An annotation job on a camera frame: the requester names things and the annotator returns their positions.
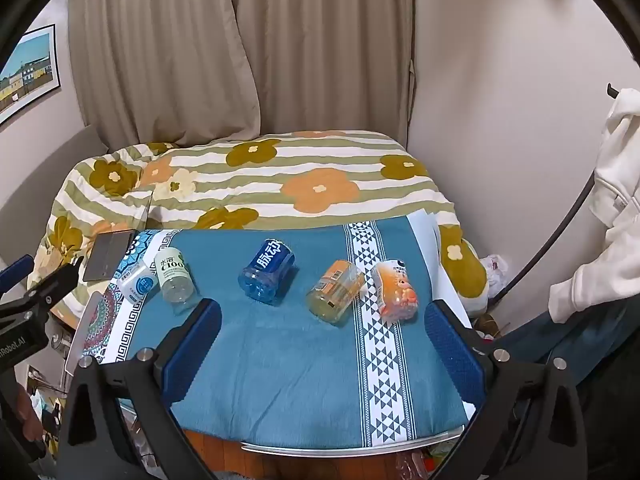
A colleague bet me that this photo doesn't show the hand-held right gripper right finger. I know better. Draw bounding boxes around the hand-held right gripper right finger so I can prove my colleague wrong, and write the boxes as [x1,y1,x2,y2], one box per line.
[424,299,587,480]

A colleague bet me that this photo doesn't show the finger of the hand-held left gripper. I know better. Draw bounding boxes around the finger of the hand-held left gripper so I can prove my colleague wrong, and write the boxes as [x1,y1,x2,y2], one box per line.
[0,260,84,322]
[0,255,36,295]

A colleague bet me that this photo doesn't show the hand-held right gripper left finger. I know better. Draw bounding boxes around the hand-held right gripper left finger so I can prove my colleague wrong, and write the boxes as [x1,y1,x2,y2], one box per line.
[60,298,223,480]

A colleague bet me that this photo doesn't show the clear green label cup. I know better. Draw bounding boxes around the clear green label cup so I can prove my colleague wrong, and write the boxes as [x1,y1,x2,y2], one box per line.
[154,247,196,305]

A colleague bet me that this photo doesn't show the orange cartoon print cup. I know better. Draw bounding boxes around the orange cartoon print cup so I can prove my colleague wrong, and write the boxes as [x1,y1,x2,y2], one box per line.
[370,259,421,323]

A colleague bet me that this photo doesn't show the white and blue label cup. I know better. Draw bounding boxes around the white and blue label cup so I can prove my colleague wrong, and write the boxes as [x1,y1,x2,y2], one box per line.
[116,259,162,305]

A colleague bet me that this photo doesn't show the blue plastic cup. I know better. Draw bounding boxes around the blue plastic cup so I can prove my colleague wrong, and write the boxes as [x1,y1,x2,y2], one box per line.
[237,238,297,305]

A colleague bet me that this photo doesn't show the yellow orange label cup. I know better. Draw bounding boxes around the yellow orange label cup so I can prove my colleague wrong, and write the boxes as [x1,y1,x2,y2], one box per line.
[306,259,367,322]

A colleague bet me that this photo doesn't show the person's left hand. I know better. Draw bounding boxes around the person's left hand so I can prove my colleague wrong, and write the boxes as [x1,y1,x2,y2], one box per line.
[14,389,44,442]

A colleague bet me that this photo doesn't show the grey laptop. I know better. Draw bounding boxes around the grey laptop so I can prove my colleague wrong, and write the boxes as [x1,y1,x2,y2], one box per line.
[82,190,154,283]

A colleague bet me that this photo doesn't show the blue patterned tablecloth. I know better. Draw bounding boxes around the blue patterned tablecloth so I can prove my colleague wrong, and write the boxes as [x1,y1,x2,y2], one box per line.
[65,217,477,449]

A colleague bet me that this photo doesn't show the white plastic bag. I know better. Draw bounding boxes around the white plastic bag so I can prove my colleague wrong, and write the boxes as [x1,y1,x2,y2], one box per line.
[477,254,512,297]

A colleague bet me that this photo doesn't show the blue jeans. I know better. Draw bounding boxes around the blue jeans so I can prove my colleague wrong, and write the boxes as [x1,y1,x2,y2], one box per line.
[492,299,628,387]

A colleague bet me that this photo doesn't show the black curved tube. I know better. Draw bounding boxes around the black curved tube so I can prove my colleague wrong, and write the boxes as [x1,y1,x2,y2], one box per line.
[487,167,600,307]

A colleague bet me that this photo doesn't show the metal-edged table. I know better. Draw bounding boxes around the metal-edged table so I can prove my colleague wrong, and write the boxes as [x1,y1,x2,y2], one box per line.
[239,422,477,459]

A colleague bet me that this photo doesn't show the floral striped blanket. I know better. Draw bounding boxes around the floral striped blanket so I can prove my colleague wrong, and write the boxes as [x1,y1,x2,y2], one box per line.
[27,130,491,322]

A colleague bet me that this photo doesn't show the white hoodie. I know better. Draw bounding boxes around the white hoodie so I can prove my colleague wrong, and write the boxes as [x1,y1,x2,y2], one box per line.
[547,87,640,326]

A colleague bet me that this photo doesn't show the beige curtain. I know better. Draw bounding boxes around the beige curtain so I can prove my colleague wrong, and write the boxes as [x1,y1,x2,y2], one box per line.
[67,0,417,157]

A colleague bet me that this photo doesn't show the wall poster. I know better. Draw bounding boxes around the wall poster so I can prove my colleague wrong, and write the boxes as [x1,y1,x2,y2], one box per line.
[0,24,62,127]

